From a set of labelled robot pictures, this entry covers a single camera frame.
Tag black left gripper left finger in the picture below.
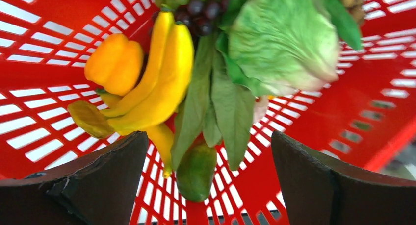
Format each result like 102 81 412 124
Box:
0 132 149 225

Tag yellow banana bunch front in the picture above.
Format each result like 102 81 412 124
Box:
68 11 194 178

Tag orange yellow bell pepper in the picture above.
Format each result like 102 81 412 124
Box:
84 33 144 96

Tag red plastic shopping basket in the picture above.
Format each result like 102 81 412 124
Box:
0 0 416 225

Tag green spinach leaves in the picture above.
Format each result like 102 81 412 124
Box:
171 32 256 171

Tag green mango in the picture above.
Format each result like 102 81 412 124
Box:
176 142 217 203

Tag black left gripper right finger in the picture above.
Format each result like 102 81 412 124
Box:
271 131 416 225

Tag green lettuce leaf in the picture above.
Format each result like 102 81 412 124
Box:
216 0 340 96

